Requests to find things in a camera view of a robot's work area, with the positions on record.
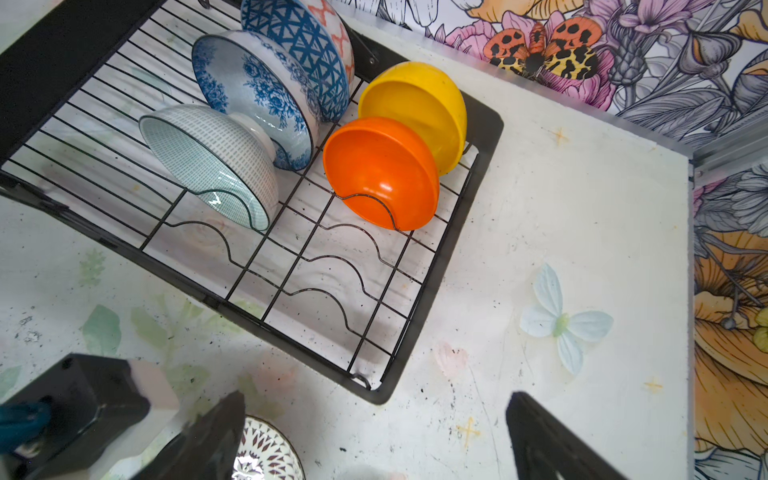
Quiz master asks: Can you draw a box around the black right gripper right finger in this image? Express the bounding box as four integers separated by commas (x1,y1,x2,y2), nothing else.
506,391,623,479

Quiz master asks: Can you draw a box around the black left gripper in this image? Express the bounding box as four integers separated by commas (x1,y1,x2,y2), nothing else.
1,353,180,479

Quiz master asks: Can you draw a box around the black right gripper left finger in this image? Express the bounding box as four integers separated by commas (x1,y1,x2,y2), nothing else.
133,391,245,480

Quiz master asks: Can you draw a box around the brown petal pattern bowl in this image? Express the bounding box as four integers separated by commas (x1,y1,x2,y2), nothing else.
231,416,306,480

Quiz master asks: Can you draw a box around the mint green bowl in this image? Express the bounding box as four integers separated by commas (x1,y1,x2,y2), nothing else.
138,104,279,232

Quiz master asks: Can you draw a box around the orange bowl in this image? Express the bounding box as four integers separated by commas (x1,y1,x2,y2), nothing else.
323,117,440,232

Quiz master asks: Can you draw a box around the blue floral bowl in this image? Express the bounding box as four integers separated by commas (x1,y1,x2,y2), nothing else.
191,30,322,171

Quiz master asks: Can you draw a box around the yellow bowl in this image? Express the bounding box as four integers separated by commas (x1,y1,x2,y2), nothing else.
358,61,468,176

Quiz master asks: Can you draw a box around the blue triangle pattern bowl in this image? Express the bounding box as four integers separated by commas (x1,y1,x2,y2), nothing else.
240,1,349,122

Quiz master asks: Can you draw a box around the red pattern white bowl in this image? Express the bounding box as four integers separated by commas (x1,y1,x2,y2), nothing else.
301,0,355,84

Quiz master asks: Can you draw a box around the black wire dish rack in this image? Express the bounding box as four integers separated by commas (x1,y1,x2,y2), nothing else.
0,0,505,406

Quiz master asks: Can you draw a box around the aluminium corner post right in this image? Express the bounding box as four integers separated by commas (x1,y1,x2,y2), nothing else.
692,116,767,188

